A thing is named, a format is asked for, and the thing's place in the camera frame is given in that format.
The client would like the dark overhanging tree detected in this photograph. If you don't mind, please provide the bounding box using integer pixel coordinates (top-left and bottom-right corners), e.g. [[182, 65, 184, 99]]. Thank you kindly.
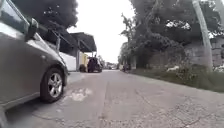
[[11, 0, 79, 34]]

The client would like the dark open vehicle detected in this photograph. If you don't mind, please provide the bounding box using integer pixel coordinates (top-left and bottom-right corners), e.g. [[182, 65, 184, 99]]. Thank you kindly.
[[86, 55, 104, 74]]

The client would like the grey car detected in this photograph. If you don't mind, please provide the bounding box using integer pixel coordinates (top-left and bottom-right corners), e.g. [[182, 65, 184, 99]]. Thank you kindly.
[[0, 0, 69, 111]]

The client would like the yellow wall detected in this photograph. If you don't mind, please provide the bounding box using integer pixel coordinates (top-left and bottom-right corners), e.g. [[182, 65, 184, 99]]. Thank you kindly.
[[79, 52, 89, 73]]

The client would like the grey stone wall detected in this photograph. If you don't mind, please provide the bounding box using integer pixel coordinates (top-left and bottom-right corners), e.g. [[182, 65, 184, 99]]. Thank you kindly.
[[146, 34, 224, 71]]

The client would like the pale leaning pole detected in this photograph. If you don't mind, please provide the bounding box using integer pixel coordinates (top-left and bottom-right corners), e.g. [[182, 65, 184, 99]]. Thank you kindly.
[[191, 0, 214, 73]]

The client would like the dense row of trees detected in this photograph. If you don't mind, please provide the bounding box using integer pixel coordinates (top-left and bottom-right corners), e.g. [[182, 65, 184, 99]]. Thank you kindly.
[[118, 0, 224, 71]]

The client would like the white wall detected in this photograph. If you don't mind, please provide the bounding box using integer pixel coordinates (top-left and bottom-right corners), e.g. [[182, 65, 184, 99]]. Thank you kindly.
[[59, 51, 78, 72]]

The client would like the grass verge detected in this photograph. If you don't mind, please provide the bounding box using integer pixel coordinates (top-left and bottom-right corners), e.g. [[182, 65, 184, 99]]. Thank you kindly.
[[128, 66, 224, 94]]

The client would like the building with canopy roof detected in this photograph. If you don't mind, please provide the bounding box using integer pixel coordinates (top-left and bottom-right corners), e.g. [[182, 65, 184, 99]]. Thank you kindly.
[[36, 21, 98, 73]]

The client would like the grey concrete road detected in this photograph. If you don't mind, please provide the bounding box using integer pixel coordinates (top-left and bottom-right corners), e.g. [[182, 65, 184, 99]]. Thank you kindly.
[[0, 69, 224, 128]]

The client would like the white object on grass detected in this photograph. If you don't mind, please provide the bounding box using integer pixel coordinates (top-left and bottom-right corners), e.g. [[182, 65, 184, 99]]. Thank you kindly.
[[166, 65, 181, 72]]

